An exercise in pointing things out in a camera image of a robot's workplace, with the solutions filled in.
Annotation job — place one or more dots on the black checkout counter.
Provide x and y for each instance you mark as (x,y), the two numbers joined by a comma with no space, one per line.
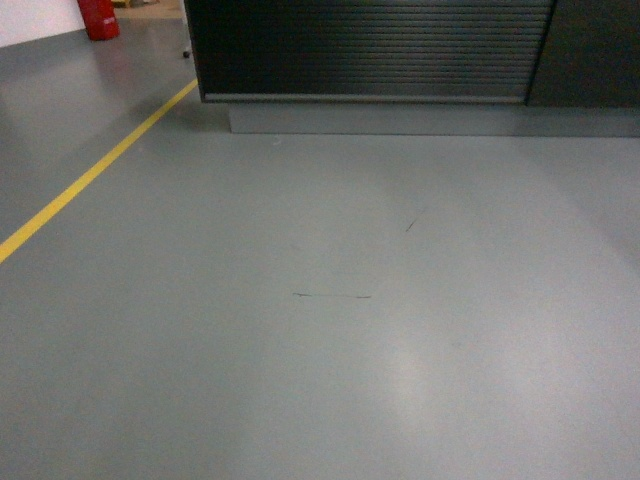
(473,68)

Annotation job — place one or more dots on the red fire extinguisher box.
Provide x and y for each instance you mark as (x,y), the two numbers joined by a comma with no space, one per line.
(99,19)

